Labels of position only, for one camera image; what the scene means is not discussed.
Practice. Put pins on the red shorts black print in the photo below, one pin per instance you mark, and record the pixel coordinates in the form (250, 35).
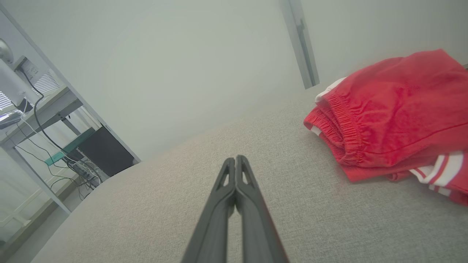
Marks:
(395, 109)

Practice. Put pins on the red jersey white sleeves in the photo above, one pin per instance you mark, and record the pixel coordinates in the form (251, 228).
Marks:
(449, 171)

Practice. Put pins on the white rounded desk device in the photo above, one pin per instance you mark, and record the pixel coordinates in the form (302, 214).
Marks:
(11, 84)

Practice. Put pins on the teal shelf board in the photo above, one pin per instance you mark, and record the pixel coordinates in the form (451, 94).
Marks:
(73, 145)

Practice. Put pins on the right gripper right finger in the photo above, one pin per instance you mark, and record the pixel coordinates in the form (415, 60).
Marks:
(256, 226)

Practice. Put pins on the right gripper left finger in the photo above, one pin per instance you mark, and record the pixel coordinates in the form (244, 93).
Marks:
(214, 219)

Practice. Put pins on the grey metal desk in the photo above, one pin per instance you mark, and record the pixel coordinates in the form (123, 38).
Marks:
(47, 109)

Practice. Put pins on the black computer tower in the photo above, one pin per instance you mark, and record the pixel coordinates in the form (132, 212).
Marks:
(106, 151)

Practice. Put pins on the grey metal post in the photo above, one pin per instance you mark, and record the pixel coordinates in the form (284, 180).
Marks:
(301, 47)

